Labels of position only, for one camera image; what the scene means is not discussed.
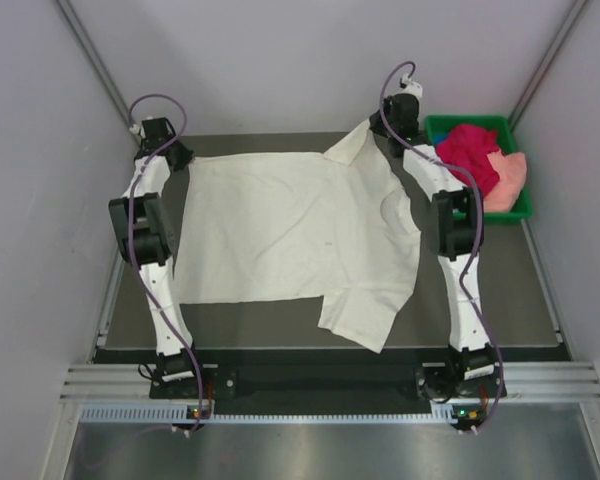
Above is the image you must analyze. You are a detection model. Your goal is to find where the blue cloth in bin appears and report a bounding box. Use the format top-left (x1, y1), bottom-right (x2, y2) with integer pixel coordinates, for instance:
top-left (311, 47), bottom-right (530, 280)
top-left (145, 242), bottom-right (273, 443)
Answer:
top-left (432, 132), bottom-right (450, 146)

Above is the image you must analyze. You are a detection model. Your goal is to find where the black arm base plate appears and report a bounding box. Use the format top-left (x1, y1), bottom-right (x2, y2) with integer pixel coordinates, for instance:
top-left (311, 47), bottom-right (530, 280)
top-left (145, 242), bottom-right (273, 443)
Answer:
top-left (149, 363), bottom-right (486, 401)

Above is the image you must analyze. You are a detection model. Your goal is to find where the magenta t shirt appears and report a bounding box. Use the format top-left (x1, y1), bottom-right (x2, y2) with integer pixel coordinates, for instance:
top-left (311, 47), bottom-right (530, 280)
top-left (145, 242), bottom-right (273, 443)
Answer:
top-left (435, 124), bottom-right (500, 196)

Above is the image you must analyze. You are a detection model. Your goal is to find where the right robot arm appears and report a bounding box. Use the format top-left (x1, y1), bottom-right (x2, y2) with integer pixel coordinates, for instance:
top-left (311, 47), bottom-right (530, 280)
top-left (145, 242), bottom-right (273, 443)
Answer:
top-left (370, 91), bottom-right (497, 397)

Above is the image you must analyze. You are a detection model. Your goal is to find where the white t shirt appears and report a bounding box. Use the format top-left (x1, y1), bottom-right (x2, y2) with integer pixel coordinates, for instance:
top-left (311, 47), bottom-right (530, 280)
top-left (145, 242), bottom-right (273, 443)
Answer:
top-left (174, 123), bottom-right (421, 352)

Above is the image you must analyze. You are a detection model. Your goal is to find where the slotted grey cable duct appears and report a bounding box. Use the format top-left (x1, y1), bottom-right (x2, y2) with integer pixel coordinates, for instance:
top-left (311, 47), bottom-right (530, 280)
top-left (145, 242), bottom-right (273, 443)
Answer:
top-left (79, 404), bottom-right (480, 426)

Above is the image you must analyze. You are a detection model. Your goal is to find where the peach t shirt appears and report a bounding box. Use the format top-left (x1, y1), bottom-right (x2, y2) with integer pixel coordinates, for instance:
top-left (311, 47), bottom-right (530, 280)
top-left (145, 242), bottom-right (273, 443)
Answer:
top-left (484, 151), bottom-right (527, 213)

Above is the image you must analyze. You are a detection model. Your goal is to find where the green plastic bin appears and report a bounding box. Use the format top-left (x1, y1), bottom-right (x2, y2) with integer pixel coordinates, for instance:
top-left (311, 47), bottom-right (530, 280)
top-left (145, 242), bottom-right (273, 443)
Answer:
top-left (425, 115), bottom-right (532, 224)

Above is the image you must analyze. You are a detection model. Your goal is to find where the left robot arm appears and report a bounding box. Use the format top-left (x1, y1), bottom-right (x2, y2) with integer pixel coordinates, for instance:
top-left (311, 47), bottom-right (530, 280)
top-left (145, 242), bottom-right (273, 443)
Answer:
top-left (108, 117), bottom-right (207, 397)

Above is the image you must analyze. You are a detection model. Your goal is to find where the aluminium frame rail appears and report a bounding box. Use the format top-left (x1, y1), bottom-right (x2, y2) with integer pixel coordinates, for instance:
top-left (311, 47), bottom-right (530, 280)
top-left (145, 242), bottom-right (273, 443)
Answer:
top-left (60, 362), bottom-right (600, 403)

